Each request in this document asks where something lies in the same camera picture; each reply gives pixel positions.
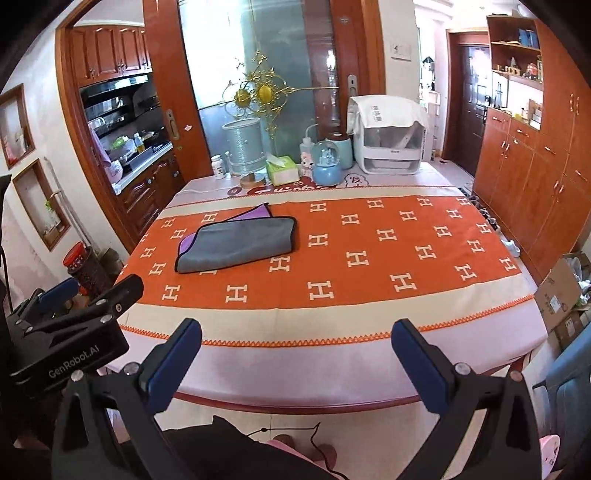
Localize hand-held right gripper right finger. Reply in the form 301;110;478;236
392;318;543;480

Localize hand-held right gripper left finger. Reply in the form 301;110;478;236
50;318;204;480

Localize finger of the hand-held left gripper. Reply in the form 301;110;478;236
9;277;80;332
27;274;145;343

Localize grey and purple towel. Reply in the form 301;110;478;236
174;202;297;274

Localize dark woven bin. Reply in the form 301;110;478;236
69;256;113;294

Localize red lidded container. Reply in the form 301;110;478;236
62;244;92;270

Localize orange patterned tablecloth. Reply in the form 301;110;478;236
104;164;552;403

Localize person's dark clothing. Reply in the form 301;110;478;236
159;414;335;480

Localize wooden kitchen base cabinet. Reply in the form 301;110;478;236
113;152;185;236

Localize pink slipper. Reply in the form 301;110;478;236
538;433;563;477
265;435;339;468

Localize blue chair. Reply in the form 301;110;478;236
532;340;591;432

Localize cardboard box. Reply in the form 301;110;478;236
536;251;591;352

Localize black range hood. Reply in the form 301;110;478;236
80;75;161;137

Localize silver cylindrical table lamp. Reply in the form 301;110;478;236
222;117;269;188

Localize red printed mat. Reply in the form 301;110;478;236
228;175;372;200

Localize green tissue box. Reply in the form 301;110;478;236
265;155;300;187

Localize blue snow globe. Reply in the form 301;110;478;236
312;141;344;188

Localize white countertop appliance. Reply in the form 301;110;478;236
353;121;426;175

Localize tall wooden storage cabinet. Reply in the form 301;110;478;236
473;14;591;289

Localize teal kettle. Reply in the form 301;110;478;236
324;132;355;169

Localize clear spray bottle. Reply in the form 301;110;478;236
298;124;320;168

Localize gold floral ornament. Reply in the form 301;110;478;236
222;51;343;139

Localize white cloth cover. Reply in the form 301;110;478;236
346;94;430;137

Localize frosted glass sliding door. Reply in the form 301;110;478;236
178;0;335;182

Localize dark entrance door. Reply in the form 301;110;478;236
455;41;491;164

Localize wood framed wall niche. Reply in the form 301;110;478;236
12;159;73;251
0;84;36;170

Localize black cable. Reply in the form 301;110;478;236
247;421;347;480

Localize wooden kitchen wall cabinet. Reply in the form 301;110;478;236
68;25;153;88

